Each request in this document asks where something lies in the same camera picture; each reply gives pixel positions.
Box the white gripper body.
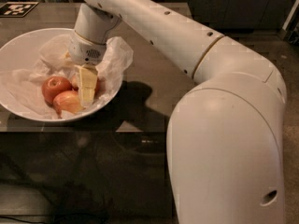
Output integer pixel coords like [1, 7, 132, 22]
[68, 33, 107, 65]

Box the red-yellow apple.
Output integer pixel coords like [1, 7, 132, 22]
[70, 75, 101, 94]

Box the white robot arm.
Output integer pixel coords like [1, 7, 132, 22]
[70, 0, 287, 224]

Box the yellow-red apple at front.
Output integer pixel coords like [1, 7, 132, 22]
[53, 91, 84, 116]

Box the red apple at left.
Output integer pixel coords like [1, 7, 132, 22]
[41, 76, 72, 105]

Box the white bowl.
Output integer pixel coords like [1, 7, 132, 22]
[0, 27, 124, 123]

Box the white crumpled paper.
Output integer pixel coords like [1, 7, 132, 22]
[0, 33, 135, 120]

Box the black-white fiducial marker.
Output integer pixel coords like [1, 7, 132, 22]
[0, 2, 38, 18]

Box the dark cabinet row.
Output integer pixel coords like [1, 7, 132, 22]
[68, 0, 299, 31]

